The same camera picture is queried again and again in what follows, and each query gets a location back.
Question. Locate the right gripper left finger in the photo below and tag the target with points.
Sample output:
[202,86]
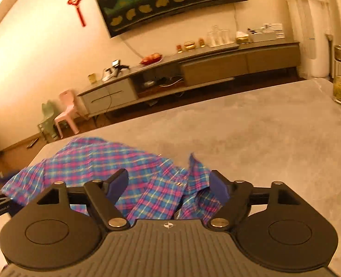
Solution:
[102,196]

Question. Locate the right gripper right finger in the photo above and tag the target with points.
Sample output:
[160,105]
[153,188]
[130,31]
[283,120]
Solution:
[234,198]

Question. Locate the blue pink plaid shirt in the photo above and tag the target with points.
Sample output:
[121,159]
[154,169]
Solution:
[157,188]

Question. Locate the green plastic child chair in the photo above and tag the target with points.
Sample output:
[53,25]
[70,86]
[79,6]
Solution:
[47,125]

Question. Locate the pink plastic child chair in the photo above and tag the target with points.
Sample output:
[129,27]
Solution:
[68,100]

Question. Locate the small yellow cup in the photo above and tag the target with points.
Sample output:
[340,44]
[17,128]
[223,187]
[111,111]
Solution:
[92,78]

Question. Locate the black phone stand gadget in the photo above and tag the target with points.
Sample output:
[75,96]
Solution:
[113,71]

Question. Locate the long grey TV cabinet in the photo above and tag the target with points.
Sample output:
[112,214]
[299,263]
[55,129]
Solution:
[189,70]

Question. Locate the red fruit plate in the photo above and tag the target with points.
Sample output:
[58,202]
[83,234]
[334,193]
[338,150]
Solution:
[151,59]

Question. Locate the golden ornament bowl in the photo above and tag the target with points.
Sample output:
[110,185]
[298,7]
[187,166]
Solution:
[189,45]

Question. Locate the clear glass cup set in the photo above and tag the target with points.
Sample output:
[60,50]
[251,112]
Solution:
[219,37]

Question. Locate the white tissue box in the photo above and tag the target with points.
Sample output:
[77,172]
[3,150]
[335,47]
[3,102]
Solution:
[268,32]

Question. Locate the white curtain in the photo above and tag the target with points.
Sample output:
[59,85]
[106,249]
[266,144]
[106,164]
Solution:
[317,26]

